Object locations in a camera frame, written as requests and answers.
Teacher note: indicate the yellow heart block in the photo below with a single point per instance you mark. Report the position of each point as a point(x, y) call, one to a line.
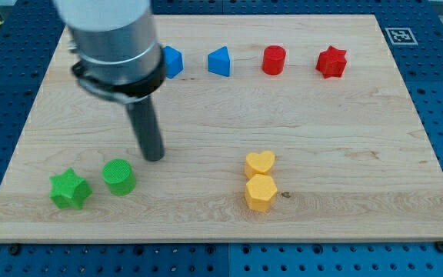
point(259, 163)

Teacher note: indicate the green star block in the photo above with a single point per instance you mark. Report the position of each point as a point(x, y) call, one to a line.
point(69, 190)

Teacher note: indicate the black board clamp bolt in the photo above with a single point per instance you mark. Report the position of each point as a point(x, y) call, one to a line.
point(439, 246)
point(14, 249)

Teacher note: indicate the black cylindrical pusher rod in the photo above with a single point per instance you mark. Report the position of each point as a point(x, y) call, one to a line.
point(146, 128)

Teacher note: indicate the wooden board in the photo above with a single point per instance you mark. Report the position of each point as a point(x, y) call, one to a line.
point(353, 162)

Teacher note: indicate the blue cube block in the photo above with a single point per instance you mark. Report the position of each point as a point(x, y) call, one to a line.
point(173, 61)

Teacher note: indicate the blue triangle block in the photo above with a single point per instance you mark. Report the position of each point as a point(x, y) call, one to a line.
point(219, 62)

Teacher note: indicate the yellow hexagon block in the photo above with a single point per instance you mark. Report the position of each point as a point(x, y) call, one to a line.
point(260, 192)

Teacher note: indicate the white fiducial marker tag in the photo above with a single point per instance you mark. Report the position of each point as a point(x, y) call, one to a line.
point(401, 36)

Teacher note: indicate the black board clamp bolt left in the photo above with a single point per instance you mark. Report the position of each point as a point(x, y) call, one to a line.
point(14, 249)

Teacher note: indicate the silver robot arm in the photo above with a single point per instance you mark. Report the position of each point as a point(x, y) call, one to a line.
point(119, 56)

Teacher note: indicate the green cylinder block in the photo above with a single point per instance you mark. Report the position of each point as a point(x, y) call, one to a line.
point(119, 177)

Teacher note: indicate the red cylinder block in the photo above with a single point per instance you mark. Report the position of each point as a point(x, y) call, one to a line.
point(273, 60)

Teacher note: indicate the red star block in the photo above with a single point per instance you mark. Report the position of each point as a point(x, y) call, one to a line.
point(332, 62)

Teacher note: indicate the black board clamp bolt right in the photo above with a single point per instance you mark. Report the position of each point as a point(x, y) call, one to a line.
point(439, 246)

